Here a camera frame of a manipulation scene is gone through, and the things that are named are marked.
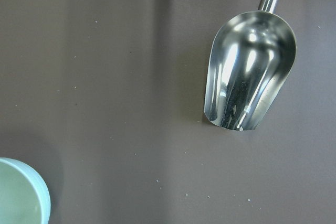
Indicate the steel scoop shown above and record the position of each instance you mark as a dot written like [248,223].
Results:
[251,58]

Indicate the light green bowl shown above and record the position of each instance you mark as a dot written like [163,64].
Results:
[25,197]

